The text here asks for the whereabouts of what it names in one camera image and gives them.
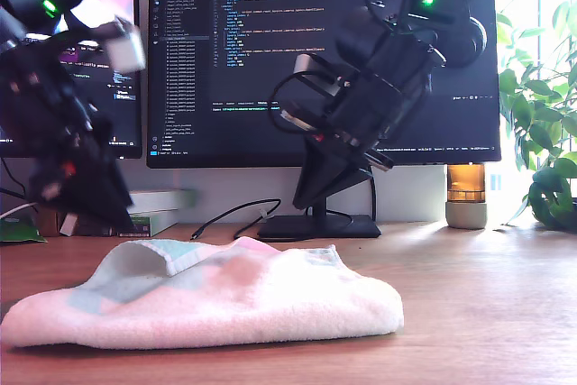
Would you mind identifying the pink white checked tea towel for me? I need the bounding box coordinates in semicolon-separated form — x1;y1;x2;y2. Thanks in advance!
2;235;405;351

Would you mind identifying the brown cardboard box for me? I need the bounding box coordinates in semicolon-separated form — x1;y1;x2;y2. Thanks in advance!
35;206;62;237

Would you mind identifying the white green small box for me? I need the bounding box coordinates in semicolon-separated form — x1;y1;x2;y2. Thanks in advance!
130;211;181;238

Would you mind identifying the black Huawei computer monitor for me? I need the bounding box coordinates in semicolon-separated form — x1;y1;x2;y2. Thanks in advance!
146;0;502;242

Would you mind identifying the black monitor with purple window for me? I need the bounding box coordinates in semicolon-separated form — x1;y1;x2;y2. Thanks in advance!
0;0;143;161

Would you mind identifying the green foil packet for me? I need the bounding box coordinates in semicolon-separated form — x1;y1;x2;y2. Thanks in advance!
0;217;49;245

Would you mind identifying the amber glass lamp grey base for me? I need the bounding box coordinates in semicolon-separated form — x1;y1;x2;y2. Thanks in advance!
444;164;489;231

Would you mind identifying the green leafy houseplant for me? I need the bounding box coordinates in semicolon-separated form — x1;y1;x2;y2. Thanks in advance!
495;0;577;233

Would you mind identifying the black monitor power cable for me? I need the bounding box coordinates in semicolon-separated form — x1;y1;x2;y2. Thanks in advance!
365;172;379;224

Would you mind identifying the black monitor signal cable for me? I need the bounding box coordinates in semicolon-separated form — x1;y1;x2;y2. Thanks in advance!
305;204;353;229

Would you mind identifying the thin black camera cable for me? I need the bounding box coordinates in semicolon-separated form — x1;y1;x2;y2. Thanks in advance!
269;69;343;134

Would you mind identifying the white cable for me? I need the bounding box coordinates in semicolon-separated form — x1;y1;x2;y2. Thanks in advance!
0;202;40;223

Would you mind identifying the thin black wall cable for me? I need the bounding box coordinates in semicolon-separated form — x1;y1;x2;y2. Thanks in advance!
0;160;32;201

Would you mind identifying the black desk cable with plug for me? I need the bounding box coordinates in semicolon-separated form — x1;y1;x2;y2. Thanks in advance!
191;198;283;242

